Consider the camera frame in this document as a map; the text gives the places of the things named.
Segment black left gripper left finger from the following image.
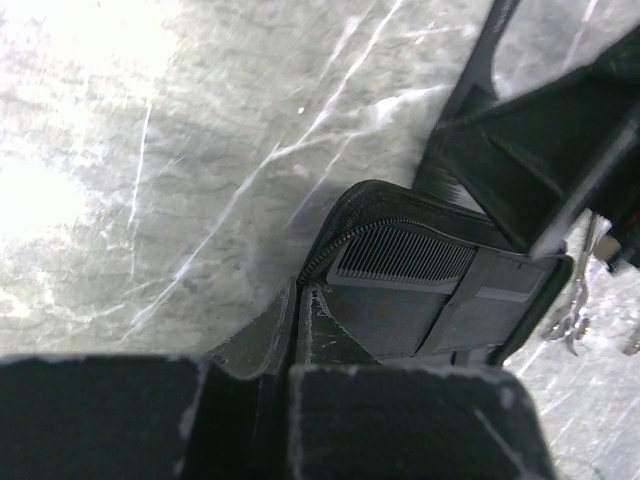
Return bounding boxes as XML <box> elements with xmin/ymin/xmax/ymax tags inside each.
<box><xmin>1</xmin><ymin>281</ymin><xmax>298</xmax><ymax>479</ymax></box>

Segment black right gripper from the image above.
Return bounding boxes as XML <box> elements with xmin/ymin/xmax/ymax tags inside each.
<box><xmin>436</xmin><ymin>30</ymin><xmax>639</xmax><ymax>273</ymax></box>

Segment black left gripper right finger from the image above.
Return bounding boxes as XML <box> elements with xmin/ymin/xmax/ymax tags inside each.
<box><xmin>289</xmin><ymin>286</ymin><xmax>557</xmax><ymax>479</ymax></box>

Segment black handled razor comb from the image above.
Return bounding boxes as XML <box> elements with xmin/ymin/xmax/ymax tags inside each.
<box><xmin>411</xmin><ymin>0</ymin><xmax>520</xmax><ymax>202</ymax></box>

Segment black zipper tool case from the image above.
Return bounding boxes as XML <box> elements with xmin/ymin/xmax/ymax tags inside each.
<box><xmin>298</xmin><ymin>180</ymin><xmax>574</xmax><ymax>366</ymax></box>

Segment black straight comb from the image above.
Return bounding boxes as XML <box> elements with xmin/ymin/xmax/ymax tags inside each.
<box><xmin>327</xmin><ymin>223</ymin><xmax>551</xmax><ymax>304</ymax></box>

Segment silver scissors left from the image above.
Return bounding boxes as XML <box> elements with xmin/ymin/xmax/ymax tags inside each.
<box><xmin>542</xmin><ymin>212</ymin><xmax>605</xmax><ymax>357</ymax></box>

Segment silver scissors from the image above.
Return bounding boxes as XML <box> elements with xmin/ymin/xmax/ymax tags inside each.
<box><xmin>623</xmin><ymin>329</ymin><xmax>640</xmax><ymax>356</ymax></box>
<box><xmin>542</xmin><ymin>212</ymin><xmax>605</xmax><ymax>357</ymax></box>

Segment silver scissors right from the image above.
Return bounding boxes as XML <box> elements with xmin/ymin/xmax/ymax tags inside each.
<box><xmin>623</xmin><ymin>329</ymin><xmax>640</xmax><ymax>356</ymax></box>

